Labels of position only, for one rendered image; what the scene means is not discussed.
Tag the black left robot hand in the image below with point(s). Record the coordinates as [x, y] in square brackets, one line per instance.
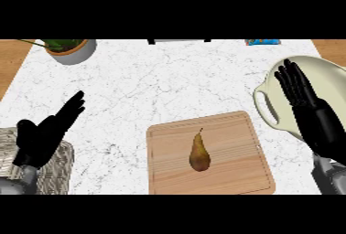
[43, 137]

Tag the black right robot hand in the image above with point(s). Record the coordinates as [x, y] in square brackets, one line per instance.
[316, 122]

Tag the grey woven basket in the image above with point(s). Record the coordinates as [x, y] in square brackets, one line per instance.
[56, 170]

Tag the grey and black appliance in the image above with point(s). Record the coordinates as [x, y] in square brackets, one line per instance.
[179, 40]

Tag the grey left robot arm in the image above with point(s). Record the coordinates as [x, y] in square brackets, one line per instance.
[19, 181]

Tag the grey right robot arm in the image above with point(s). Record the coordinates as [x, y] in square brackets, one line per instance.
[328, 176]

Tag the wooden cutting board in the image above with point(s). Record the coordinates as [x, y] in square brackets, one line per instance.
[208, 155]

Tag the blue package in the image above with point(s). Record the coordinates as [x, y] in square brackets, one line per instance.
[262, 41]

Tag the potted green plant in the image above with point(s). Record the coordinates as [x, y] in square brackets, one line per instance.
[71, 49]

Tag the brown pear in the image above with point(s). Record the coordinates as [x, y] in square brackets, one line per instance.
[198, 154]

